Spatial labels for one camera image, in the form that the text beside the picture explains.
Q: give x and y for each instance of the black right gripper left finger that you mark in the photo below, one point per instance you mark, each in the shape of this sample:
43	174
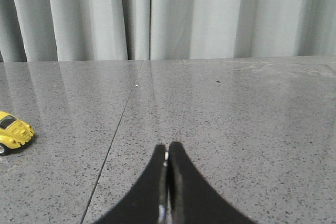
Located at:
146	201

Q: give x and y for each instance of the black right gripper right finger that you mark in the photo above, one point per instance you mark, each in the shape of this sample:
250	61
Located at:
192	198

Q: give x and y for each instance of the yellow toy beetle car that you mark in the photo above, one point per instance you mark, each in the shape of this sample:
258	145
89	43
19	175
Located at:
15	133

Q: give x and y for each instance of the grey pleated curtain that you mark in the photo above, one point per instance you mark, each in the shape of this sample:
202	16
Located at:
71	30

